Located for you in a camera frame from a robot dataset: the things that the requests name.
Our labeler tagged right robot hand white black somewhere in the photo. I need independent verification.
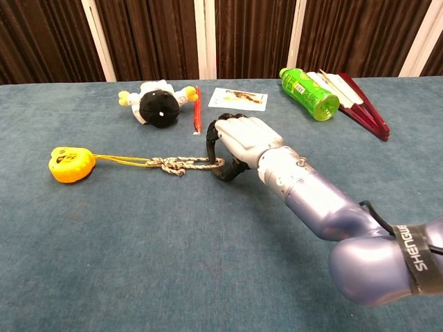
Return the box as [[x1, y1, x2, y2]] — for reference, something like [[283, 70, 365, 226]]
[[206, 112, 285, 183]]

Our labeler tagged braided string lanyard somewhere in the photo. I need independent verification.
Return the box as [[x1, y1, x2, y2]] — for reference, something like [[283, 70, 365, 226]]
[[93, 154, 226, 177]]

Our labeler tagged yellow tape measure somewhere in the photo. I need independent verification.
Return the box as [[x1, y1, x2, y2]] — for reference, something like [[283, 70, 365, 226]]
[[48, 146, 97, 184]]

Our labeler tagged white picture card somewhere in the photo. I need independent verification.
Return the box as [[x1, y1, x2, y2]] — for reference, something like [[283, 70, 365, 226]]
[[208, 87, 269, 113]]

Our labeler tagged red pen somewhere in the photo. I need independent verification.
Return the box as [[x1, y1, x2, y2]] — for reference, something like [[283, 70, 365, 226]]
[[192, 85, 203, 136]]

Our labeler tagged green plastic bottle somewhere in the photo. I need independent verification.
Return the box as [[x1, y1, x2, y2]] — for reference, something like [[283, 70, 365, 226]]
[[279, 67, 341, 122]]

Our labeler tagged black white plush toy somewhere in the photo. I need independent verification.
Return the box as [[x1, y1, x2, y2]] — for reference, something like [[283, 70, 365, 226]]
[[118, 79, 200, 129]]

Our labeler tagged dark brown curtain panel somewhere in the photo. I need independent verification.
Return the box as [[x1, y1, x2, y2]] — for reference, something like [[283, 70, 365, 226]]
[[419, 33, 443, 77], [296, 0, 433, 78], [95, 0, 201, 82], [215, 0, 298, 80], [0, 0, 106, 86]]

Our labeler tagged red white folding fan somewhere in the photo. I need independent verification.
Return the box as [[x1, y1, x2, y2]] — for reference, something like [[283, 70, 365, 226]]
[[306, 68, 391, 142]]

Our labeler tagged blue felt table cover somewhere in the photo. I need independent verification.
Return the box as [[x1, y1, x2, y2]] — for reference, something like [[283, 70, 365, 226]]
[[0, 76, 443, 332]]

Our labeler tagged white frame post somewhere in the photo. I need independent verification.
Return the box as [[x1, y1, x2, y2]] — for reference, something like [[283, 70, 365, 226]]
[[193, 0, 217, 80], [287, 0, 308, 70], [399, 0, 443, 77], [81, 0, 118, 83]]

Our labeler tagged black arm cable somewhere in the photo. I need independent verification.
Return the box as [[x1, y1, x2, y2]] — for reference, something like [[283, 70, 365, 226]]
[[359, 201, 443, 257]]

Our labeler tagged black printed arm strap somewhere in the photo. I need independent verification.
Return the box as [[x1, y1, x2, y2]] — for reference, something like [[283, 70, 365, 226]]
[[392, 224, 439, 295]]

